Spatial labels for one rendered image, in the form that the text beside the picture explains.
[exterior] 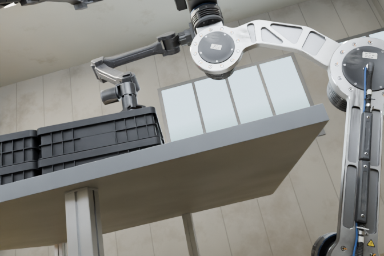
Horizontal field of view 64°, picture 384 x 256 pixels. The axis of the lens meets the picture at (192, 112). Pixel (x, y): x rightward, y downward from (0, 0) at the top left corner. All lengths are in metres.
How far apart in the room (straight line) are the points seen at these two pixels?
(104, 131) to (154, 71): 3.10
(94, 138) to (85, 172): 0.32
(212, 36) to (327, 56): 0.42
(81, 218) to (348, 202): 0.73
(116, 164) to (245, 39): 0.72
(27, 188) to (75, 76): 3.79
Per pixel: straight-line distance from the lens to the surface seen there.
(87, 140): 1.07
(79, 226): 0.82
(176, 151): 0.69
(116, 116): 1.07
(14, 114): 4.84
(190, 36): 1.62
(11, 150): 1.16
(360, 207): 1.02
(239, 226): 3.49
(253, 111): 3.70
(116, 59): 1.63
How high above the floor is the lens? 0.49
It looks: 22 degrees up
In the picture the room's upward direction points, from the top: 13 degrees counter-clockwise
